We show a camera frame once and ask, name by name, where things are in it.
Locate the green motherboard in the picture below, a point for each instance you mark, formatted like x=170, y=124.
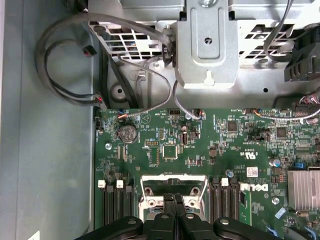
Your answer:
x=200, y=175

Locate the black plastic disk bay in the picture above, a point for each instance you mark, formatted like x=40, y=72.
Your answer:
x=300, y=67

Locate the metal socket cover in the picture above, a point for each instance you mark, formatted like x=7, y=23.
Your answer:
x=152, y=177

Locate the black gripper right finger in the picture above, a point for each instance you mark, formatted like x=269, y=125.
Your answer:
x=190, y=227

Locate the black PC case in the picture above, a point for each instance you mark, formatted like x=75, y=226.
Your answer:
x=50, y=150

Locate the silver chipset heatsink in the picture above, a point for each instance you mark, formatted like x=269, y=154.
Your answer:
x=302, y=190

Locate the silver internal USB port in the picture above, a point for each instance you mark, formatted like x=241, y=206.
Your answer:
x=184, y=138

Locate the silver metal drive bracket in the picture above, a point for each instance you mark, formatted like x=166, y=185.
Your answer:
x=207, y=65

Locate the silver coin battery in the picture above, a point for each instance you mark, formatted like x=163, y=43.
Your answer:
x=127, y=133

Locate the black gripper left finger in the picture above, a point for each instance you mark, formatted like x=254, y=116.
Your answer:
x=165, y=225

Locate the RAM slot white clips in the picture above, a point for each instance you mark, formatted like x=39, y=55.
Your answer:
x=120, y=184
x=101, y=184
x=224, y=200

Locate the perforated metal drive cage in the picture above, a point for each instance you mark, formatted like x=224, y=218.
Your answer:
x=252, y=15

